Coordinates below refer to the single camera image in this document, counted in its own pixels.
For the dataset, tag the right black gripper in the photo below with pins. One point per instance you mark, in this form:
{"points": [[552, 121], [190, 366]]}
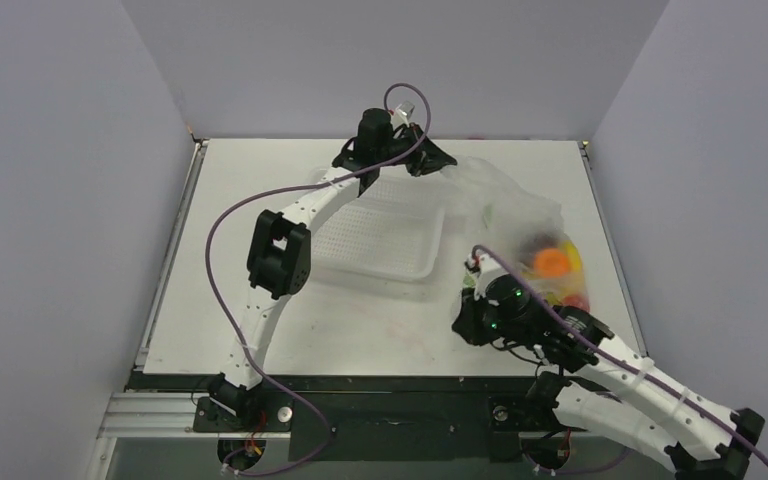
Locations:
{"points": [[471, 318]]}

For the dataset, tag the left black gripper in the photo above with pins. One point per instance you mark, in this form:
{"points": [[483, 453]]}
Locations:
{"points": [[429, 159]]}

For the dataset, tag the orange fake fruit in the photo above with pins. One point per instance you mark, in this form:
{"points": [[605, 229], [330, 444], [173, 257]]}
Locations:
{"points": [[551, 263]]}

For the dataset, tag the clear plastic bag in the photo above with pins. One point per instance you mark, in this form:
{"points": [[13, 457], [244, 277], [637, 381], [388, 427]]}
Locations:
{"points": [[500, 214]]}

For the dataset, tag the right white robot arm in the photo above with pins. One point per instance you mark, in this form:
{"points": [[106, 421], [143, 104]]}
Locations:
{"points": [[594, 381]]}

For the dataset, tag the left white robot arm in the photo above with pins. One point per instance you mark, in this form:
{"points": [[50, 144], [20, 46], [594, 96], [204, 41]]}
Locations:
{"points": [[279, 260]]}

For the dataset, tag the dark red fake grapes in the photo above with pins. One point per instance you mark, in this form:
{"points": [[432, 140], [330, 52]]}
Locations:
{"points": [[535, 243]]}

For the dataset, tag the red fake fruit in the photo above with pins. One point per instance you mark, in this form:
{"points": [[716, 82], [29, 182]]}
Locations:
{"points": [[577, 301]]}

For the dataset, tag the yellow fake fruit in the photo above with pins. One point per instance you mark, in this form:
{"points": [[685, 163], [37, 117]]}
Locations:
{"points": [[573, 256]]}

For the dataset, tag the white perforated plastic tray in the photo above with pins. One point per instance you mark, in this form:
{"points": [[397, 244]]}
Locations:
{"points": [[391, 232]]}

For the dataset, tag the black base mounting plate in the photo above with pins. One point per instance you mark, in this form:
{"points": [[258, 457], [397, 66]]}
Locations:
{"points": [[379, 418]]}

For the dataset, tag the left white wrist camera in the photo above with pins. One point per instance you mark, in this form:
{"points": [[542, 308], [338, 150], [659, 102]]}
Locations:
{"points": [[402, 113]]}

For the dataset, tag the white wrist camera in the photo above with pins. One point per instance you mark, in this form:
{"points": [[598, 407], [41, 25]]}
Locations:
{"points": [[480, 271], [402, 113]]}

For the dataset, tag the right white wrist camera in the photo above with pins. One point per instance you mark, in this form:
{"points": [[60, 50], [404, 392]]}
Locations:
{"points": [[480, 271]]}

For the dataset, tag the aluminium frame rail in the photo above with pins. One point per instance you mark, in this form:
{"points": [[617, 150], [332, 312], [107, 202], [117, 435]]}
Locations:
{"points": [[142, 415]]}

